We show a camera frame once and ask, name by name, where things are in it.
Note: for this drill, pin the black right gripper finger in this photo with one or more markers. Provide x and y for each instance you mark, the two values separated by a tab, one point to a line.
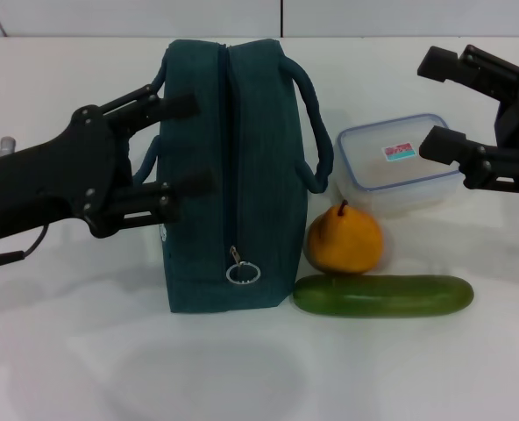
483	70
452	147

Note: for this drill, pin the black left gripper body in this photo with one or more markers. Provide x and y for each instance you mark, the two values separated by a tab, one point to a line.
66	175

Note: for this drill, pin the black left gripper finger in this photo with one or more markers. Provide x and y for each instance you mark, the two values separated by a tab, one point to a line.
189	184
172	106

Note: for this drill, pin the dark teal insulated lunch bag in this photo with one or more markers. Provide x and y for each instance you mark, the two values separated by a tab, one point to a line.
259	175

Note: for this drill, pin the clear food box blue lid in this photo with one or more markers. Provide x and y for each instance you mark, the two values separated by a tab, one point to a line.
373	175

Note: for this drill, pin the yellow orange pear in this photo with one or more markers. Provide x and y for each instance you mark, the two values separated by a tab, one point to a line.
345	243

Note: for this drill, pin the green cucumber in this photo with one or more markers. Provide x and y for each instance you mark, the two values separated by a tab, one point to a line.
382	296

